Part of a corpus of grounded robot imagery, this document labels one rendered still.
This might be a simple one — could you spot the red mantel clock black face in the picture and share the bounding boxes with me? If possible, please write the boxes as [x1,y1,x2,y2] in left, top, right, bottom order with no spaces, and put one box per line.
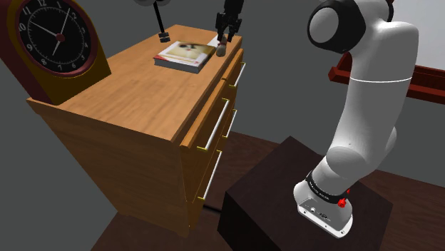
[0,0,113,106]

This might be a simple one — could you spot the small white pink cylinder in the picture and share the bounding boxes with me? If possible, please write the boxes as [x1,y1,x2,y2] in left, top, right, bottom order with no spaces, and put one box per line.
[215,35,228,58]

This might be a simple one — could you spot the wooden chest of drawers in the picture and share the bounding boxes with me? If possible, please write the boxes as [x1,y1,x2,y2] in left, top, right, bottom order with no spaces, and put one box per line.
[26,24,247,238]

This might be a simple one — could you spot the book with pale cover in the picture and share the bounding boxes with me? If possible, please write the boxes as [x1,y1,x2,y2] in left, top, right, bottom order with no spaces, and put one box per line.
[153,40,217,75]

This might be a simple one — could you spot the dark robot stand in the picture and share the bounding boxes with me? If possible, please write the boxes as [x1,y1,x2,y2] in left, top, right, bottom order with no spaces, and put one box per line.
[217,135,394,251]

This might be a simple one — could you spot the red wooden shelf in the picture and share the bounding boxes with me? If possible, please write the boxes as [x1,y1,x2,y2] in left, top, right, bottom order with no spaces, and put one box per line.
[327,51,445,106]

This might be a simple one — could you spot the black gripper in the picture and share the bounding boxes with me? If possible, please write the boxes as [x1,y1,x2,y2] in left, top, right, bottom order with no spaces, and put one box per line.
[215,0,245,45]

